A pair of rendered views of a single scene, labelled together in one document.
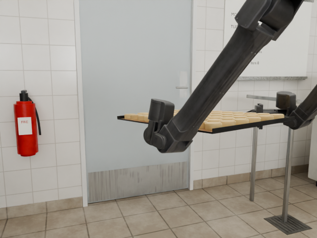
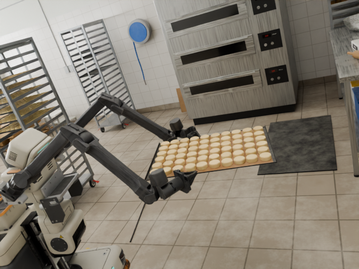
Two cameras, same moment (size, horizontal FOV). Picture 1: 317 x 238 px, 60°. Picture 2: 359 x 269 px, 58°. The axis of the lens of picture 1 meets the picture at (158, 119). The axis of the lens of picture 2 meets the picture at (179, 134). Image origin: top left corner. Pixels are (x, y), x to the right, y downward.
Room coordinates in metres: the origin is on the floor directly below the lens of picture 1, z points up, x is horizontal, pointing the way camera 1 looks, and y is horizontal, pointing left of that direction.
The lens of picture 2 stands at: (2.10, -1.24, 1.70)
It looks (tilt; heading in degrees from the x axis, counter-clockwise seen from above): 21 degrees down; 137
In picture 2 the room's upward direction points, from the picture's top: 18 degrees counter-clockwise
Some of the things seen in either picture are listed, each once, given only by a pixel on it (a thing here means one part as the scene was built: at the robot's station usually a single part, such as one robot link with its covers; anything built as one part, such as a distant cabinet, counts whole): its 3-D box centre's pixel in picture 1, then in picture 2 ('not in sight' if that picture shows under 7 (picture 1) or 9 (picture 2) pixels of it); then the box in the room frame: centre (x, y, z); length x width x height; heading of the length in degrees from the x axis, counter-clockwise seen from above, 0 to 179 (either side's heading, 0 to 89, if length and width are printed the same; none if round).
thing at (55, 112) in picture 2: not in sight; (61, 121); (-4.17, 1.56, 0.23); 0.44 x 0.44 x 0.46; 12
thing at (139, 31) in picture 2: not in sight; (146, 52); (-2.20, 2.58, 1.10); 0.41 x 0.15 x 1.10; 20
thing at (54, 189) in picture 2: not in sight; (60, 193); (0.35, -0.64, 0.93); 0.28 x 0.16 x 0.22; 124
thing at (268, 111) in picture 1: (266, 115); (177, 184); (1.12, -0.45, 0.99); 0.07 x 0.07 x 0.10; 78
